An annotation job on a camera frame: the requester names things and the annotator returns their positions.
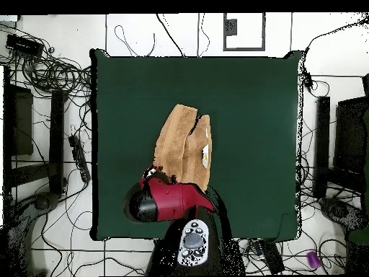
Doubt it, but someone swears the grey stand base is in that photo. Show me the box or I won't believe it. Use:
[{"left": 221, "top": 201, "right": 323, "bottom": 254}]
[
  {"left": 4, "top": 191, "right": 60, "bottom": 276},
  {"left": 318, "top": 197, "right": 368, "bottom": 232}
]

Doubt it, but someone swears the black power strip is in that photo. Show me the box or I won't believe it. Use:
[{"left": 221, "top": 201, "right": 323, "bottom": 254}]
[{"left": 68, "top": 134, "right": 92, "bottom": 184}]

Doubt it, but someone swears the black cable tangle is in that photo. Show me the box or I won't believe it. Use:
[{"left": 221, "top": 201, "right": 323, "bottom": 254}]
[{"left": 0, "top": 22, "right": 93, "bottom": 99}]

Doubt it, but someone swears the black flat device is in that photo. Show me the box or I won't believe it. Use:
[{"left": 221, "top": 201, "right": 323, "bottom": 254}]
[{"left": 257, "top": 239, "right": 285, "bottom": 275}]

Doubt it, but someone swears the black stand frame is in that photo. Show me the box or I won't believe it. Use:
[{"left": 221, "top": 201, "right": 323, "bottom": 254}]
[{"left": 8, "top": 89, "right": 68, "bottom": 195}]

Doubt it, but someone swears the dark grey square plate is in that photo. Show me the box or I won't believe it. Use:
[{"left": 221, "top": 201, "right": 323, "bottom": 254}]
[{"left": 224, "top": 18, "right": 238, "bottom": 36}]

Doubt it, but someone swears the tan terry towel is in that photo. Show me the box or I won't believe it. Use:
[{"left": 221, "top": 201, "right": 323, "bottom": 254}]
[{"left": 152, "top": 103, "right": 213, "bottom": 193}]

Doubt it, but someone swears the black diagonal cable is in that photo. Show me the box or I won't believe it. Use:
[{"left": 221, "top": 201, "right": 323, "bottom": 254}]
[{"left": 156, "top": 13, "right": 185, "bottom": 58}]

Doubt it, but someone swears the purple small object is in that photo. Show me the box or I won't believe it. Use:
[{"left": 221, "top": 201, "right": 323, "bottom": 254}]
[{"left": 306, "top": 250, "right": 323, "bottom": 270}]

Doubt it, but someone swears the dark green table cloth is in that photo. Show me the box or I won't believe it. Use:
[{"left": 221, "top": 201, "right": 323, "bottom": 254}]
[{"left": 89, "top": 48, "right": 303, "bottom": 242}]

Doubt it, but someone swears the black rectangular box device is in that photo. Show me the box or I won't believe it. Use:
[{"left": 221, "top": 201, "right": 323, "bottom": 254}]
[{"left": 4, "top": 33, "right": 45, "bottom": 58}]

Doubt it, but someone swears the grey rectangular frame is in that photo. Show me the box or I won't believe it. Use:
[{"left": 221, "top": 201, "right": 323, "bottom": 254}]
[{"left": 223, "top": 12, "right": 266, "bottom": 52}]

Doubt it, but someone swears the black upright bar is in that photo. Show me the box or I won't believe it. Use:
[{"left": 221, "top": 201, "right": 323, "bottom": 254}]
[{"left": 313, "top": 96, "right": 332, "bottom": 199}]

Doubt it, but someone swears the black box cabinet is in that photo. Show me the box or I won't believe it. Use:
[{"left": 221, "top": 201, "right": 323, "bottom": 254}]
[{"left": 334, "top": 96, "right": 369, "bottom": 174}]

